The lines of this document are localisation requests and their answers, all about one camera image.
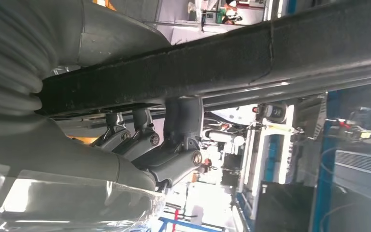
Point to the grey ventilation unit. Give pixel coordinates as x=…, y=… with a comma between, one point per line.
x=361, y=163

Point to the black flat panel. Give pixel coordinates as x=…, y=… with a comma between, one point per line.
x=284, y=208

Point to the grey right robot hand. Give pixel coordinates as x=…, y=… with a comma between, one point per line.
x=60, y=150

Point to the blue steel frame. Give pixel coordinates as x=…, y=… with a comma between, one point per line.
x=324, y=160

